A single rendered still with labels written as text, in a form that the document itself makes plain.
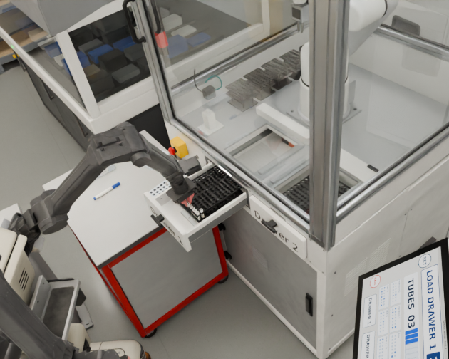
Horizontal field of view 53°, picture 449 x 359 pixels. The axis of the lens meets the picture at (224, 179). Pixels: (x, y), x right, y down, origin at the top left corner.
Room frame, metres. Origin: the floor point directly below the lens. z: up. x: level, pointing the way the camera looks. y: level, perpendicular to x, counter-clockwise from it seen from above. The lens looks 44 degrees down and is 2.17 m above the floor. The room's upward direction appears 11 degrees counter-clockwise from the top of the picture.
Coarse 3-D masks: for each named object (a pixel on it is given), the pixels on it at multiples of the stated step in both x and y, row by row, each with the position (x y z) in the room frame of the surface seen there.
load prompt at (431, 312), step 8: (424, 272) 0.58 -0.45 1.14; (432, 272) 0.57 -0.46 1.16; (424, 280) 0.56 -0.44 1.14; (432, 280) 0.55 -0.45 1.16; (424, 288) 0.54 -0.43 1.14; (432, 288) 0.52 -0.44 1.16; (424, 296) 0.52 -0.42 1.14; (432, 296) 0.50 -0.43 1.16; (424, 304) 0.50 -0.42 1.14; (432, 304) 0.49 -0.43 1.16; (424, 312) 0.48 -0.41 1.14; (432, 312) 0.47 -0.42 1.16; (440, 312) 0.46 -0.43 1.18; (424, 320) 0.46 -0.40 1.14; (432, 320) 0.45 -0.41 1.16; (440, 320) 0.44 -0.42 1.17; (424, 328) 0.44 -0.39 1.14; (432, 328) 0.43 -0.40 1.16; (440, 328) 0.42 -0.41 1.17; (424, 336) 0.42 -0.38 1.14; (432, 336) 0.41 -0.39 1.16; (440, 336) 0.40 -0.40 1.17; (424, 344) 0.41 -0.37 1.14; (432, 344) 0.40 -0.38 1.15; (440, 344) 0.39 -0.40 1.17; (424, 352) 0.39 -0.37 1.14; (432, 352) 0.38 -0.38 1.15; (440, 352) 0.37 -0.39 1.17
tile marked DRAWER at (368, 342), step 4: (368, 332) 0.52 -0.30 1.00; (372, 332) 0.51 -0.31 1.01; (364, 336) 0.51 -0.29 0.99; (368, 336) 0.51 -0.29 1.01; (372, 336) 0.50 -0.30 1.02; (364, 340) 0.50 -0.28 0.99; (368, 340) 0.49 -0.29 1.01; (372, 340) 0.49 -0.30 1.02; (364, 344) 0.49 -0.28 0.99; (368, 344) 0.48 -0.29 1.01; (372, 344) 0.48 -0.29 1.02; (364, 348) 0.48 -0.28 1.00; (368, 348) 0.47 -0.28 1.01; (372, 348) 0.47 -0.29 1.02; (364, 352) 0.47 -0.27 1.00; (368, 352) 0.46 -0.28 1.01; (372, 352) 0.46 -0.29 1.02; (364, 356) 0.46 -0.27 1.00; (368, 356) 0.45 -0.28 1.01; (372, 356) 0.45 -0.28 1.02
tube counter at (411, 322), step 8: (408, 320) 0.48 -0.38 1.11; (416, 320) 0.47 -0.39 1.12; (408, 328) 0.46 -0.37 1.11; (416, 328) 0.45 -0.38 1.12; (408, 336) 0.44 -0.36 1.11; (416, 336) 0.43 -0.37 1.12; (408, 344) 0.43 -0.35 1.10; (416, 344) 0.42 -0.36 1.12; (408, 352) 0.41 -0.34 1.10; (416, 352) 0.40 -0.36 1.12
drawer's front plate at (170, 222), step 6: (150, 198) 1.24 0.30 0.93; (150, 204) 1.24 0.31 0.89; (156, 204) 1.20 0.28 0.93; (150, 210) 1.27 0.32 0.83; (156, 210) 1.20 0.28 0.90; (162, 210) 1.17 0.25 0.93; (156, 216) 1.23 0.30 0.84; (168, 216) 1.13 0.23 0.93; (162, 222) 1.18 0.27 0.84; (168, 222) 1.12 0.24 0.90; (174, 222) 1.09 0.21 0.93; (168, 228) 1.14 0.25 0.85; (174, 228) 1.08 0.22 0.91; (180, 228) 1.06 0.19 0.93; (180, 234) 1.04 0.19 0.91; (186, 234) 1.04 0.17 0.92; (186, 240) 1.03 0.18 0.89; (186, 246) 1.03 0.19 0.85
